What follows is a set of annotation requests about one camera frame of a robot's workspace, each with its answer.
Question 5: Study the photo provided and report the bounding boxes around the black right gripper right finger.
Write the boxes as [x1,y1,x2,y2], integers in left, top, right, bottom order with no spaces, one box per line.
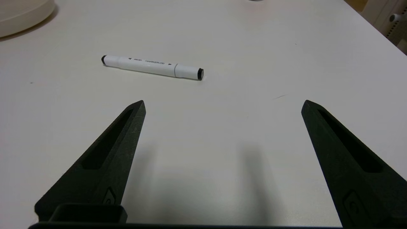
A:
[301,100,407,228]

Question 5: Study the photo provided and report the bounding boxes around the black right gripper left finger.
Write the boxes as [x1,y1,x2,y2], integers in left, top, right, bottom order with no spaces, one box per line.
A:
[34,101,146,222]

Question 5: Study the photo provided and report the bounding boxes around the beige round plate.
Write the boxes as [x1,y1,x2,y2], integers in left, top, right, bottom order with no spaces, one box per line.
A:
[0,0,56,38]

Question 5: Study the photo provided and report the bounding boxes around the white marker pen black caps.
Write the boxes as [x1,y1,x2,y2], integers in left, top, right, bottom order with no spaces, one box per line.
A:
[101,55,204,81]

